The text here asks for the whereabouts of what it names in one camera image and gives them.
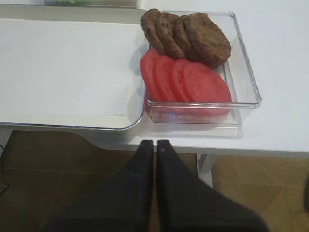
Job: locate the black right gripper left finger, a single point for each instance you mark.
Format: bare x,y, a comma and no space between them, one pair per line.
123,204

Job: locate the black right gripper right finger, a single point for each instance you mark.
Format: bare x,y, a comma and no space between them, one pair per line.
187,204

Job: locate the clear lettuce cheese container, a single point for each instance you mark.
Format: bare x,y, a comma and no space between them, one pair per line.
135,4

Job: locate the green lettuce leaf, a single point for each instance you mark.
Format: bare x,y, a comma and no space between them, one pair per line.
63,2

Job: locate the tomato slice right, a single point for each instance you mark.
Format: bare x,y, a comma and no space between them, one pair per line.
203,85

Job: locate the tomato slice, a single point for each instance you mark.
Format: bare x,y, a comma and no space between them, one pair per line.
176,82
162,73
147,64
203,85

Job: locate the clear patty tomato container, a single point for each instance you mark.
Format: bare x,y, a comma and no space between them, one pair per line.
237,74

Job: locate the tomato slice far left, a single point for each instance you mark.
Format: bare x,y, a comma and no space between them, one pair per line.
147,64

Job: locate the white metal tray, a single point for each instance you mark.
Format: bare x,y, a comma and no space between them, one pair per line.
86,15

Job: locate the white parchment paper sheet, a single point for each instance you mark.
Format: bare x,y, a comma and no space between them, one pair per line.
68,68

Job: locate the brown patty right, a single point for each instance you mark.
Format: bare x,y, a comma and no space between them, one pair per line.
207,39

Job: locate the brown patty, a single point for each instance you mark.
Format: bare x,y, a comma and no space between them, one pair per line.
183,41
164,27
207,39
148,25

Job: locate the brown patty far left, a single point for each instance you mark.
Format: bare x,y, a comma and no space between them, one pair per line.
148,25

